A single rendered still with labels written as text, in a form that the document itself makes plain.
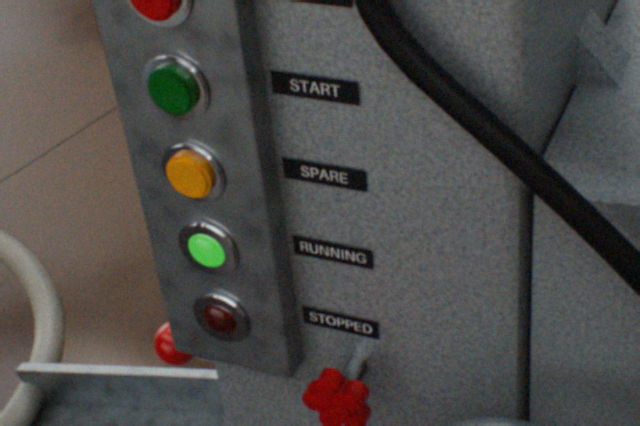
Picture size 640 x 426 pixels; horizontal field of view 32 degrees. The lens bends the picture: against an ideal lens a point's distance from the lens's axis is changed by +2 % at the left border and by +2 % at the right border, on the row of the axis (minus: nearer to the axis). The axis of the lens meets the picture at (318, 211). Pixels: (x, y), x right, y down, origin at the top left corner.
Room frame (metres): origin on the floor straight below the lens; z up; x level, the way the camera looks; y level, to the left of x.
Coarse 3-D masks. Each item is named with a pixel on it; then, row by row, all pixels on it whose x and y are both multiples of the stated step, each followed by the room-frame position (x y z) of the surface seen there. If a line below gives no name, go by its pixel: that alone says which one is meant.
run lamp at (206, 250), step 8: (192, 240) 0.48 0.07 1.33; (200, 240) 0.48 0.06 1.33; (208, 240) 0.48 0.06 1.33; (192, 248) 0.48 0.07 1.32; (200, 248) 0.48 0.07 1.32; (208, 248) 0.47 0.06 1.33; (216, 248) 0.47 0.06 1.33; (200, 256) 0.48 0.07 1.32; (208, 256) 0.47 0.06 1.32; (216, 256) 0.47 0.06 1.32; (208, 264) 0.48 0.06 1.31; (216, 264) 0.47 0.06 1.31
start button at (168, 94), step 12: (156, 72) 0.48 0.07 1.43; (168, 72) 0.48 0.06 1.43; (180, 72) 0.47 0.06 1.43; (156, 84) 0.48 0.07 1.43; (168, 84) 0.47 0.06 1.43; (180, 84) 0.47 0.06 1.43; (192, 84) 0.47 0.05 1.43; (156, 96) 0.48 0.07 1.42; (168, 96) 0.47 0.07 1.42; (180, 96) 0.47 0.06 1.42; (192, 96) 0.47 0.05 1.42; (168, 108) 0.48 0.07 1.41; (180, 108) 0.47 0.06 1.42; (192, 108) 0.47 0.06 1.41
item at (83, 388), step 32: (64, 384) 0.78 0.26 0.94; (96, 384) 0.76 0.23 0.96; (128, 384) 0.75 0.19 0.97; (160, 384) 0.73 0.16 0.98; (192, 384) 0.71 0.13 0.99; (64, 416) 0.77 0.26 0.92; (96, 416) 0.75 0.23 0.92; (128, 416) 0.74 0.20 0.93; (160, 416) 0.73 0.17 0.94; (192, 416) 0.71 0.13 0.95; (224, 416) 0.70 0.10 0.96
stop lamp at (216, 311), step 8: (208, 312) 0.48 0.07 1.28; (216, 312) 0.48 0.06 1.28; (224, 312) 0.48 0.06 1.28; (208, 320) 0.48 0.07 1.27; (216, 320) 0.47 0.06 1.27; (224, 320) 0.47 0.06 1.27; (232, 320) 0.47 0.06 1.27; (216, 328) 0.48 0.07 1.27; (224, 328) 0.47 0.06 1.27; (232, 328) 0.47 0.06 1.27
